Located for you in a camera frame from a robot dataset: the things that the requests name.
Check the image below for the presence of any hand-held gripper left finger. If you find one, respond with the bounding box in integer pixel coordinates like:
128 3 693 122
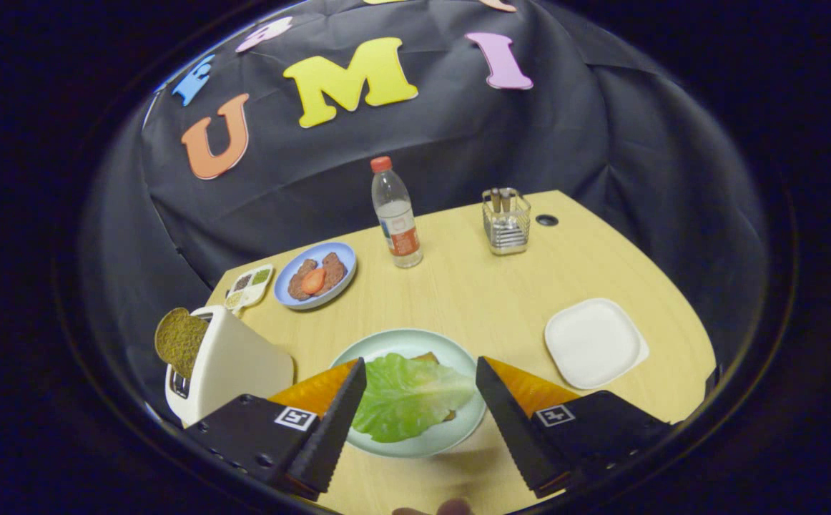
185 358 368 500

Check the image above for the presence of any clear water bottle red cap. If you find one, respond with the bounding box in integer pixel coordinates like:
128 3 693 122
370 156 424 269

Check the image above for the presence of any white compartment seasoning tray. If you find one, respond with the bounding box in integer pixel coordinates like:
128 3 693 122
224 264 275 313

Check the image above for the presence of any metal wire utensil holder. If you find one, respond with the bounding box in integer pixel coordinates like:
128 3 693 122
481 187 532 256

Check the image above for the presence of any brown meat patty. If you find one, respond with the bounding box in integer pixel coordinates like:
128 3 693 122
321 252 348 290
288 259 318 301

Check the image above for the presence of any white toaster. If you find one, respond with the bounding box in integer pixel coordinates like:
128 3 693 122
165 305 295 428

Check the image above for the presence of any white square plate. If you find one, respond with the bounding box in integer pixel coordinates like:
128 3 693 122
544 298 650 391

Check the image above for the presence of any green lettuce leaf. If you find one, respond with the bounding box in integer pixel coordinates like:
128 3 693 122
351 352 476 443

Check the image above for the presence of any pale green round plate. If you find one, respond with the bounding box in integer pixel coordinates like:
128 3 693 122
330 328 488 459

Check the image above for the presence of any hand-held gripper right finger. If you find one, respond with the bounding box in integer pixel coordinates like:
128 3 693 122
476 356 674 499

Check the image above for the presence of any blue plate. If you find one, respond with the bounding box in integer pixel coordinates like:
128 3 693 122
273 242 358 310

